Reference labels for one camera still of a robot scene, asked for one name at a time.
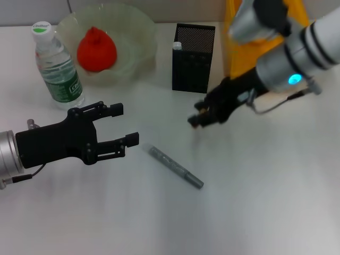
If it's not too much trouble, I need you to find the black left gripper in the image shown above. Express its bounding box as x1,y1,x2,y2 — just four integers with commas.
15,100,140,169

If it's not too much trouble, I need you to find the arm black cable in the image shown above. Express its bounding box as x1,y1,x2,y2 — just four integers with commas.
0,164,46,190
248,81,322,115

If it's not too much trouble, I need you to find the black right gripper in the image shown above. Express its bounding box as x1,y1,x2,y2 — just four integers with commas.
187,67,264,128

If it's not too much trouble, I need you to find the grey marker pen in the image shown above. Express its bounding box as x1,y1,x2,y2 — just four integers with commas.
143,142,205,190

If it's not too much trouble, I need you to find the red-orange fruit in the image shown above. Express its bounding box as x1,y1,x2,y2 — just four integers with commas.
76,26,118,72

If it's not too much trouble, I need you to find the clear green-label water bottle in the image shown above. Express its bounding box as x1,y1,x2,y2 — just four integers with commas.
31,20,86,111

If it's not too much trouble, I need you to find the black mesh pen holder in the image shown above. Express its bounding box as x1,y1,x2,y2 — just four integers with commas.
172,23,215,94

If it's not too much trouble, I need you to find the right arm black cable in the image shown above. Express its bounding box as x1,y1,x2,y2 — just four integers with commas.
248,81,322,115

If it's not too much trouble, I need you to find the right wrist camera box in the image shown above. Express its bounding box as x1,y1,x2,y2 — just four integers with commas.
228,0,293,45

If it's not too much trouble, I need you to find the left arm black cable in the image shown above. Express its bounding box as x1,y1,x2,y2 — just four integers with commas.
0,164,46,190

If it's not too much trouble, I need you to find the yellow plastic bin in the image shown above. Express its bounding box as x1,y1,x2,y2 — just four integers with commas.
224,0,310,80

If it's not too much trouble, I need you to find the translucent green glass fruit plate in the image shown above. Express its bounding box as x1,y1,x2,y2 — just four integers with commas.
54,3,159,87

